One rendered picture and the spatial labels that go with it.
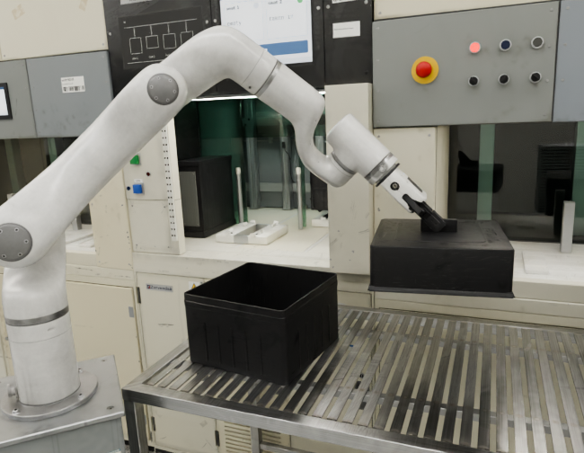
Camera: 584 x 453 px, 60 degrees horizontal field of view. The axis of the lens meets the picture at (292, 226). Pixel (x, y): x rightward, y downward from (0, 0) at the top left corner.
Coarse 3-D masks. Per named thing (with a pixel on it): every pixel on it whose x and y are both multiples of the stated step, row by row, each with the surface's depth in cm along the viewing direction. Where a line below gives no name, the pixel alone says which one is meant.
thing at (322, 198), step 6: (312, 174) 204; (312, 180) 204; (318, 180) 203; (312, 186) 205; (318, 186) 204; (324, 186) 203; (312, 192) 205; (318, 192) 204; (324, 192) 203; (312, 198) 206; (318, 198) 205; (324, 198) 204; (312, 204) 206; (318, 204) 205; (324, 204) 204; (318, 210) 206; (324, 216) 206
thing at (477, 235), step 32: (384, 224) 125; (416, 224) 124; (448, 224) 114; (480, 224) 121; (384, 256) 106; (416, 256) 104; (448, 256) 102; (480, 256) 100; (512, 256) 99; (384, 288) 107; (416, 288) 105; (448, 288) 103; (480, 288) 102
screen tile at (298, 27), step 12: (276, 0) 141; (288, 0) 140; (276, 12) 142; (288, 12) 140; (300, 12) 139; (276, 24) 143; (288, 24) 141; (300, 24) 140; (276, 36) 143; (288, 36) 142
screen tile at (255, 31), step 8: (256, 0) 143; (224, 8) 147; (232, 8) 146; (240, 8) 145; (248, 8) 145; (232, 16) 147; (240, 16) 146; (248, 16) 145; (256, 16) 144; (256, 24) 145; (248, 32) 146; (256, 32) 145
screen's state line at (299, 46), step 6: (282, 42) 143; (288, 42) 142; (294, 42) 142; (300, 42) 141; (306, 42) 140; (264, 48) 145; (270, 48) 145; (276, 48) 144; (282, 48) 143; (288, 48) 143; (294, 48) 142; (300, 48) 142; (306, 48) 141; (276, 54) 144; (282, 54) 144
